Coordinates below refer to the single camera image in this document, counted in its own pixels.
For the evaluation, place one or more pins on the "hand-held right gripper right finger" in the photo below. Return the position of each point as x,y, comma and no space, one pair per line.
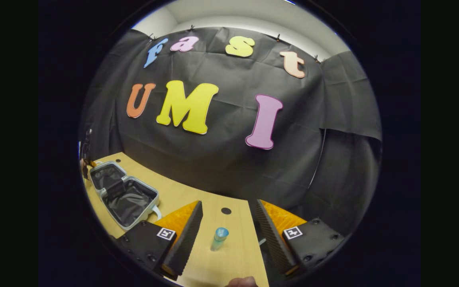
271,235

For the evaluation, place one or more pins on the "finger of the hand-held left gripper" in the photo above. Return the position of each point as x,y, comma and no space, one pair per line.
88,169

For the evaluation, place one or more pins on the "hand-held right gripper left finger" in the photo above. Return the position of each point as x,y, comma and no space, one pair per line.
185,235

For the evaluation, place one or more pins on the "light blue suitcase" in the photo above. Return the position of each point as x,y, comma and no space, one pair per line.
128,197

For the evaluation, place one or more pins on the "blue capped clear bottle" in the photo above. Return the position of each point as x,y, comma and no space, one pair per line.
218,239

